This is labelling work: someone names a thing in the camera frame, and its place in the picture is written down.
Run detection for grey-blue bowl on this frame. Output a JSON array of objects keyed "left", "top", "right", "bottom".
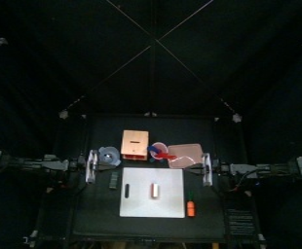
[{"left": 97, "top": 146, "right": 122, "bottom": 167}]

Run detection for pink square tray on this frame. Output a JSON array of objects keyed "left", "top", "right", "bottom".
[{"left": 167, "top": 143, "right": 204, "bottom": 169}]

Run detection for red toy piece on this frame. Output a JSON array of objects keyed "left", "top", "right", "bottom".
[{"left": 155, "top": 152, "right": 177, "bottom": 161}]

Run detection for wooden box with slot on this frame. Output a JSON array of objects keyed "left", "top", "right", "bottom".
[{"left": 120, "top": 129, "right": 151, "bottom": 161}]

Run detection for blue toy piece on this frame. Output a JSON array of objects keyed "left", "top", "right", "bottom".
[{"left": 147, "top": 145, "right": 161, "bottom": 159}]

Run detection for orange toy carrot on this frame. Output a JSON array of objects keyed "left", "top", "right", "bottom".
[{"left": 185, "top": 191, "right": 196, "bottom": 218}]

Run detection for white cutting board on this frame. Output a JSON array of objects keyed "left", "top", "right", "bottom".
[{"left": 118, "top": 166, "right": 185, "bottom": 219}]

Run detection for white text label sticker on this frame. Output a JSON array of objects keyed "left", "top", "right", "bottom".
[{"left": 225, "top": 208, "right": 256, "bottom": 233}]

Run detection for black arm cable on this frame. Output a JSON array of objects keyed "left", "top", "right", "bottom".
[{"left": 231, "top": 168, "right": 260, "bottom": 193}]

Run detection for thin diagonal cord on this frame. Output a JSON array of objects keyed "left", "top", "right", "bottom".
[
  {"left": 66, "top": 0, "right": 216, "bottom": 113},
  {"left": 105, "top": 0, "right": 236, "bottom": 115}
]

